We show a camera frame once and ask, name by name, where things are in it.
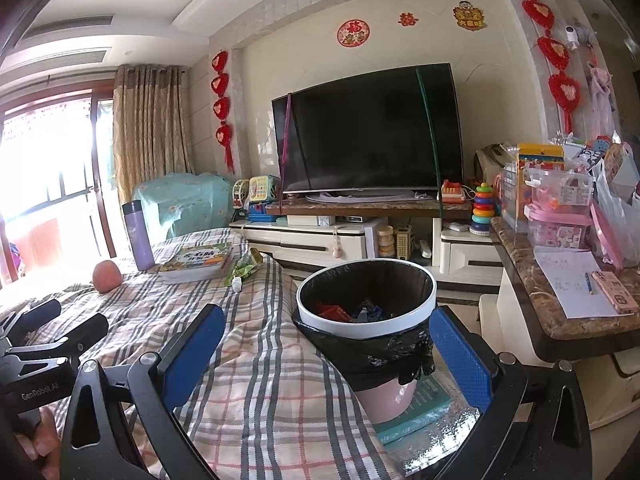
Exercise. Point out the wooden stacking toy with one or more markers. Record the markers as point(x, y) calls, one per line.
point(385, 241)

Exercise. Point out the white security camera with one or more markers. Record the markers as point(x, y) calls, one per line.
point(571, 34)

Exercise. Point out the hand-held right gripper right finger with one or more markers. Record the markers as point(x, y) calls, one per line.
point(460, 360)

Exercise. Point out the green snack wrapper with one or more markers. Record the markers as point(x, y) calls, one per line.
point(247, 265)

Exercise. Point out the beige bag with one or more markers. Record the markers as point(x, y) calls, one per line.
point(492, 170)

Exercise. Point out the small red wall sticker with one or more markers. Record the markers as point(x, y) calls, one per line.
point(407, 19)

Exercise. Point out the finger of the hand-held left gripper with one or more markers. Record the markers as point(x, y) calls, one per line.
point(87, 327)
point(40, 310)

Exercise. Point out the clear shopping bag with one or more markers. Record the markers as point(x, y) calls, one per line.
point(617, 210)

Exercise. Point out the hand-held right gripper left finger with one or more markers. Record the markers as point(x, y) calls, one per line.
point(195, 355)

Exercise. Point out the glass balcony door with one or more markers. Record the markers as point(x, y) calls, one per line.
point(50, 185)

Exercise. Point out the colourful children's book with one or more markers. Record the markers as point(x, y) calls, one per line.
point(197, 260)

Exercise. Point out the ceiling air vent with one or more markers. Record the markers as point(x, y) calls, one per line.
point(67, 26)
point(55, 60)

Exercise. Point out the pink bin with black liner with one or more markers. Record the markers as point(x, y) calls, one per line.
point(325, 321)

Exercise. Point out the black flat television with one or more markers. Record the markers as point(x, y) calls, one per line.
point(365, 130)

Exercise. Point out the brown marble shelf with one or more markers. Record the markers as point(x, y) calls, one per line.
point(375, 208)

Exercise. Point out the white paper sheet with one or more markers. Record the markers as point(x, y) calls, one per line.
point(565, 280)

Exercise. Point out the pink hanging garment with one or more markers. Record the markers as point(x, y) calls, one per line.
point(601, 95)

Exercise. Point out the clear plastic container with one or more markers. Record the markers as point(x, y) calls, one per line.
point(560, 187)

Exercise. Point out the blue snack wrapper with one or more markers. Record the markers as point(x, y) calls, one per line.
point(367, 311)

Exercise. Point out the yellow picture box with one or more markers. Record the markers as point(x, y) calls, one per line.
point(540, 157)

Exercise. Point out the reddish round fruit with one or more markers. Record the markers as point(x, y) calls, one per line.
point(107, 277)

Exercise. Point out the person's left hand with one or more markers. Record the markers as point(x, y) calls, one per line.
point(42, 435)

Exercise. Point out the blue pen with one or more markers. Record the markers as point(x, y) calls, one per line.
point(588, 283)

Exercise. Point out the brown marble counter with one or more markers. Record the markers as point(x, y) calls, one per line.
point(540, 310)

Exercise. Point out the purple thermos bottle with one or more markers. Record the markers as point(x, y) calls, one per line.
point(139, 240)

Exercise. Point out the round red wall sticker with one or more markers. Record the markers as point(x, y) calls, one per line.
point(354, 33)

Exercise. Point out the pink lidded clear container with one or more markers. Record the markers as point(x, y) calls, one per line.
point(560, 230)

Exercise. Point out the teal floral cover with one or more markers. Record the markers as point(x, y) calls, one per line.
point(185, 200)

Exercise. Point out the teal flat box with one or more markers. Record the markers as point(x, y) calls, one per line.
point(430, 410)

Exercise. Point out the red toy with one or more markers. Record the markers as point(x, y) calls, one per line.
point(454, 192)

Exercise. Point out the blue toy cash register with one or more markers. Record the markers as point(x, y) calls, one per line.
point(265, 215)

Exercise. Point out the small white bottle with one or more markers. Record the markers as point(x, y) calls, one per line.
point(236, 286)

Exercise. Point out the white round toy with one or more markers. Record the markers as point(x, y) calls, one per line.
point(241, 194)

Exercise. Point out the plaid blanket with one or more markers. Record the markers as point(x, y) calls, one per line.
point(260, 400)

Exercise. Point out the golden figure wall sticker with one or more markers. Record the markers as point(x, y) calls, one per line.
point(469, 15)

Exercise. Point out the beige curtain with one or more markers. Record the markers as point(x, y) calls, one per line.
point(150, 130)

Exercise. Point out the cream television cabinet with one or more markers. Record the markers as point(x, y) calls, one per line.
point(310, 240)

